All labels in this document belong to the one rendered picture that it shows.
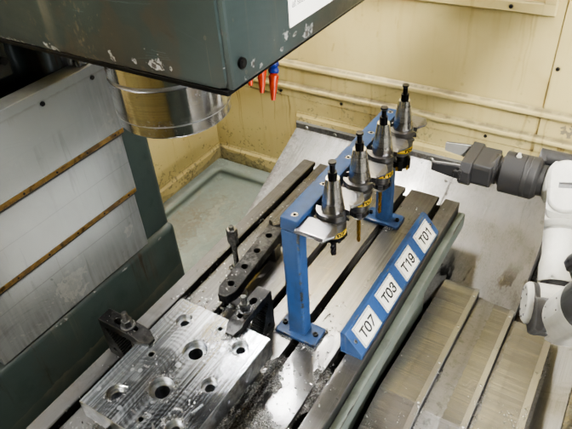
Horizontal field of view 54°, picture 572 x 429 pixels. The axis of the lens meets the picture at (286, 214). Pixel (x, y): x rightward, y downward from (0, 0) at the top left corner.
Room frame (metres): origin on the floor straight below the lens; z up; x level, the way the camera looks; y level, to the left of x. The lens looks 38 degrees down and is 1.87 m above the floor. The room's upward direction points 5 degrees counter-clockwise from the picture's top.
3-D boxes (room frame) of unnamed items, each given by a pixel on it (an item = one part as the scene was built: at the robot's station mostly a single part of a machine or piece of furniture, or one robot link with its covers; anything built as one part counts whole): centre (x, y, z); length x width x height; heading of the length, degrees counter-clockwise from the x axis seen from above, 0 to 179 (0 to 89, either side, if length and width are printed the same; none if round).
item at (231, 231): (1.04, 0.13, 0.96); 0.03 x 0.03 x 0.13
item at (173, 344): (0.67, 0.23, 0.97); 0.29 x 0.23 x 0.05; 145
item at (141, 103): (0.72, 0.14, 1.56); 0.16 x 0.16 x 0.12
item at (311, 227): (0.78, -0.06, 1.21); 0.07 x 0.05 x 0.01; 55
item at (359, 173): (0.92, -0.15, 1.26); 0.04 x 0.04 x 0.07
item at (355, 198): (0.87, -0.12, 1.21); 0.07 x 0.05 x 0.01; 55
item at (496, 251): (1.25, -0.23, 0.75); 0.89 x 0.70 x 0.26; 55
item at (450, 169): (0.99, -0.35, 1.18); 0.06 x 0.02 x 0.03; 55
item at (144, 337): (0.78, 0.34, 0.97); 0.13 x 0.03 x 0.15; 55
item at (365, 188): (0.92, -0.15, 1.21); 0.06 x 0.06 x 0.03
